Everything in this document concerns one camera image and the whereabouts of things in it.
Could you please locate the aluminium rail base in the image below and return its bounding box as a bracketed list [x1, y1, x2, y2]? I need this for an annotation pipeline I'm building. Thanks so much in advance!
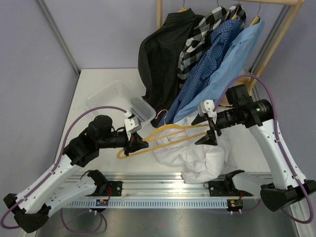
[69, 171, 275, 198]

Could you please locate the blue plaid shirt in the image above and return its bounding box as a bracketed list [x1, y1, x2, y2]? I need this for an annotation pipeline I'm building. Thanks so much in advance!
[159, 18, 243, 125]

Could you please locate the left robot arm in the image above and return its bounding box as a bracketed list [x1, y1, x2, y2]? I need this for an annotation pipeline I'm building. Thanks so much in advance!
[3, 115, 149, 233]

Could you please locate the hanger of plaid shirt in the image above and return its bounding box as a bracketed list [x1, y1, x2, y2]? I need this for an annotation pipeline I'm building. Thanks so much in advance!
[231, 1, 243, 20]

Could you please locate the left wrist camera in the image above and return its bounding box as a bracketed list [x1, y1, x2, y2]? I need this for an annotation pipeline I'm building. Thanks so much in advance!
[124, 111, 142, 138]

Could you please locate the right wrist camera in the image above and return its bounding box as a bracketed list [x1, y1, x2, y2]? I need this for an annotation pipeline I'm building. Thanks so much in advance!
[198, 100, 217, 119]

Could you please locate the white plastic laundry basket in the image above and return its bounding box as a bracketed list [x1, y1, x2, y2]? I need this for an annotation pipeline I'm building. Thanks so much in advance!
[85, 80, 156, 126]

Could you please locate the black pinstripe shirt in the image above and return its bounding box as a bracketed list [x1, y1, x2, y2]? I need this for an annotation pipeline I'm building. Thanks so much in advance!
[138, 9, 203, 113]

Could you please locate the hanger of black shirt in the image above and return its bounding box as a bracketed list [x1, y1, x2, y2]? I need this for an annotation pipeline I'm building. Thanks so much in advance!
[178, 0, 187, 13]

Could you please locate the yellow hanger of blue shirt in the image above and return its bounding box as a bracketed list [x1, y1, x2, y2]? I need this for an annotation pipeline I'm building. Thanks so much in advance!
[249, 2, 262, 27]

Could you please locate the white slotted cable duct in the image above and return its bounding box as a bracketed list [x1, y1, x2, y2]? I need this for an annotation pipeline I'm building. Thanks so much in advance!
[66, 198, 228, 209]

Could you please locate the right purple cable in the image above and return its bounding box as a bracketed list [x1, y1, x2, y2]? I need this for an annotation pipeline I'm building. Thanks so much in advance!
[213, 75, 314, 225]

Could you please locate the aluminium corner frame post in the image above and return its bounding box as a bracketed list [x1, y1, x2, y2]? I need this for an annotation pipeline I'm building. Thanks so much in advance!
[35, 0, 81, 77]

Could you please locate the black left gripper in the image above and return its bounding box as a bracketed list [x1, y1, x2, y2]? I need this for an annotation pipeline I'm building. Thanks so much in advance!
[98, 131, 149, 157]

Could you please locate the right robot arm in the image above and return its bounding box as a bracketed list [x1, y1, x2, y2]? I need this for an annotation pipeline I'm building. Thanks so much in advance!
[192, 85, 316, 212]

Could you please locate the wooden clothes rack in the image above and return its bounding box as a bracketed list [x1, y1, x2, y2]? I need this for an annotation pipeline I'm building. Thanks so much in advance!
[156, 0, 305, 95]

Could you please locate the black white checkered shirt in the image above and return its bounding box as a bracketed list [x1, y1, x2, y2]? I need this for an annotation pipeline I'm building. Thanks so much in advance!
[177, 4, 246, 88]

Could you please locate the purple cable under duct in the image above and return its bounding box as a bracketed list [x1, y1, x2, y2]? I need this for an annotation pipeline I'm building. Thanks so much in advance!
[60, 206, 108, 234]

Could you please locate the light blue shirt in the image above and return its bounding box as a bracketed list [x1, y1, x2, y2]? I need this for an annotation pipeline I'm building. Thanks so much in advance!
[174, 19, 265, 123]

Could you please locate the yellow hanger of white shirt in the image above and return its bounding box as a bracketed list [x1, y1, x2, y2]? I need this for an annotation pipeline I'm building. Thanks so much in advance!
[116, 110, 212, 160]

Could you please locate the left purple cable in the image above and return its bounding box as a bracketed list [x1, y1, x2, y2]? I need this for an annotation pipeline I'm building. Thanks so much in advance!
[0, 106, 129, 230]

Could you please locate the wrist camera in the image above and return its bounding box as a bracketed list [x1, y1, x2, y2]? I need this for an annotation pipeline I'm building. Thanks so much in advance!
[198, 100, 217, 119]
[124, 111, 142, 138]

